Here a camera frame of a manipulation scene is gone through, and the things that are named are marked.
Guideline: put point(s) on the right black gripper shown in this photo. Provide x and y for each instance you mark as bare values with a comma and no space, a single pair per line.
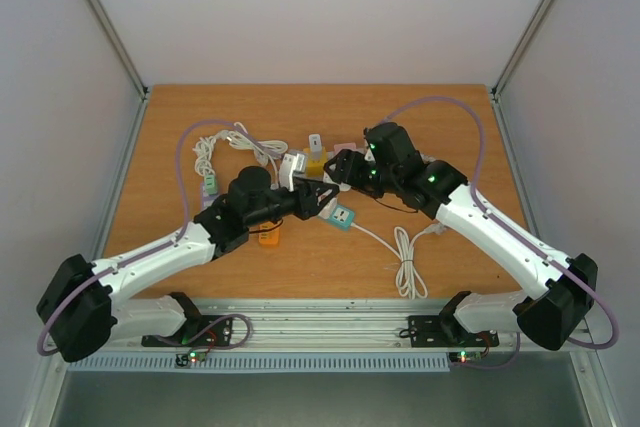
351,167

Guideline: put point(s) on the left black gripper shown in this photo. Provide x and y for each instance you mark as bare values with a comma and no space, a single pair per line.
308,191

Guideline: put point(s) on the pink cube socket adapter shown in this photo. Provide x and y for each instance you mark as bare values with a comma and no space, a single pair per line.
345,146

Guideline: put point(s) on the yellow cube socket adapter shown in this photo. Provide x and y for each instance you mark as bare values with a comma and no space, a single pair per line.
315,161

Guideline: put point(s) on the white square charger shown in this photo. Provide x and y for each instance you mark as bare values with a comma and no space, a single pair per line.
315,146

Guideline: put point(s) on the green small plug adapter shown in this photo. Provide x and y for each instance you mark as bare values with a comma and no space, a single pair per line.
210,184

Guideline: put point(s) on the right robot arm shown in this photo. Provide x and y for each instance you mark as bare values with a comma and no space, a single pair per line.
555,290

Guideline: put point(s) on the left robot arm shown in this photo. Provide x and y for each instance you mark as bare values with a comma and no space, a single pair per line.
78,306

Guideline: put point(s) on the white long power strip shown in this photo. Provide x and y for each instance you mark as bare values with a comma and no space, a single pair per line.
334,177

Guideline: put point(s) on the teal power strip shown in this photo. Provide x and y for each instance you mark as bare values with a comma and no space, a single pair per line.
338,216

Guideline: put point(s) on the orange power strip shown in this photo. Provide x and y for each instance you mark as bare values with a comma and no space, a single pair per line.
269,235

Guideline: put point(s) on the purple power strip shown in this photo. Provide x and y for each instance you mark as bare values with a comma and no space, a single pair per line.
206,199

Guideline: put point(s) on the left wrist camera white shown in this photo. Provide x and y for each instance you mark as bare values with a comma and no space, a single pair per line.
292,164

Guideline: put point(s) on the aluminium rail frame front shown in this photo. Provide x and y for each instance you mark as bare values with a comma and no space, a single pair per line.
295,323

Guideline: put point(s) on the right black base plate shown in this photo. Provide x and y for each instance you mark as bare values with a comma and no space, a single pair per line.
425,331

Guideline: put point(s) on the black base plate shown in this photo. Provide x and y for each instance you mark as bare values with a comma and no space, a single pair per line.
208,330
425,331

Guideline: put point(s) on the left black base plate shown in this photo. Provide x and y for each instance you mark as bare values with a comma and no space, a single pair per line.
208,330

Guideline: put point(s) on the grey slotted cable duct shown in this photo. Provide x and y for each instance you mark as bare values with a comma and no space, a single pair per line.
266,363

